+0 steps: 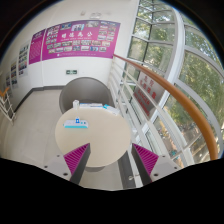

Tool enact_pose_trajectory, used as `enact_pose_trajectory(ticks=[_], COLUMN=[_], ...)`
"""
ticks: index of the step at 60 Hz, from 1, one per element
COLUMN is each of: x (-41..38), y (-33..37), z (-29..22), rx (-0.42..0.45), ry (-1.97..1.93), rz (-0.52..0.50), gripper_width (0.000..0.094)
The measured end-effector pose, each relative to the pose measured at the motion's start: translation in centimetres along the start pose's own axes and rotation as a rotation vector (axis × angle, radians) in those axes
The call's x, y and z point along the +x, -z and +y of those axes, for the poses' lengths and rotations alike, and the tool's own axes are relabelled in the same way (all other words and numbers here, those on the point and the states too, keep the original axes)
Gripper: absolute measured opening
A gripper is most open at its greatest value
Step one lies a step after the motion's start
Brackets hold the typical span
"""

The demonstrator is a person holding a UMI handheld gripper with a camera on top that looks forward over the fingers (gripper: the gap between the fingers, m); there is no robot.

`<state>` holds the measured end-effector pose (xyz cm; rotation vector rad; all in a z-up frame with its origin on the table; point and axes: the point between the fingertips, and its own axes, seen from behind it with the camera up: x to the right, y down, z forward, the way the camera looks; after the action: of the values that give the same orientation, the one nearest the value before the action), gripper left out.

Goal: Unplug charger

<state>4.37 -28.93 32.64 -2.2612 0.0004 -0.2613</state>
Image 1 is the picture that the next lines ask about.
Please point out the white flat package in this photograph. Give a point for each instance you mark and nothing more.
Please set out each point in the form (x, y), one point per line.
(90, 105)

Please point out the orange wooden handrail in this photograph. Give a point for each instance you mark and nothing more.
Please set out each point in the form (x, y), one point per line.
(186, 103)

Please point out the round beige table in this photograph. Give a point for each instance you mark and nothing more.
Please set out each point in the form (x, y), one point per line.
(109, 135)

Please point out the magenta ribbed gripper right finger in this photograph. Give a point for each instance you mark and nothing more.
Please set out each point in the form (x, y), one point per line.
(145, 161)

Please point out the large curved window frame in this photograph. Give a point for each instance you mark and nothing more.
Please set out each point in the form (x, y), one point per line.
(167, 42)

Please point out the white blue charger plug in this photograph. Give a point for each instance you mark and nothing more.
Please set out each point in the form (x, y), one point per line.
(77, 120)

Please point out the left white stair railing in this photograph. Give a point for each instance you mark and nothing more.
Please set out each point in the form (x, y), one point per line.
(6, 106)

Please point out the grey tub armchair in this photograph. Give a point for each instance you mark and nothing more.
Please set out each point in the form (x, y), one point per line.
(85, 90)

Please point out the white metal railing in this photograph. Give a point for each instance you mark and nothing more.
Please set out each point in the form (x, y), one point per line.
(154, 133)

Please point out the large magenta wall poster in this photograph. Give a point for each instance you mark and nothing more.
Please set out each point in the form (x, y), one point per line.
(83, 38)

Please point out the small white box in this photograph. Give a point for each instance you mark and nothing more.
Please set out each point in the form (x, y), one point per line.
(76, 104)

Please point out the green exit sign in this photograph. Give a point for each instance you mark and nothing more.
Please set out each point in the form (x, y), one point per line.
(71, 72)

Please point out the teal white packet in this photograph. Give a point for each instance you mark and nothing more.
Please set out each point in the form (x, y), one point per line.
(111, 109)

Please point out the narrow magenta wall poster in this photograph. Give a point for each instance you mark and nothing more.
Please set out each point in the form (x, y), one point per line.
(36, 46)

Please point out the red banner sign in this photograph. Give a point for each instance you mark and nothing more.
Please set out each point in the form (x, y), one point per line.
(146, 90)

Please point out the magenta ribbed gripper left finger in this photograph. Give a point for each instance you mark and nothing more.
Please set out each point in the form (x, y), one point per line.
(76, 161)

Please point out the white photo notice board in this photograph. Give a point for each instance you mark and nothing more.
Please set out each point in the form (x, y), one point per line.
(23, 59)

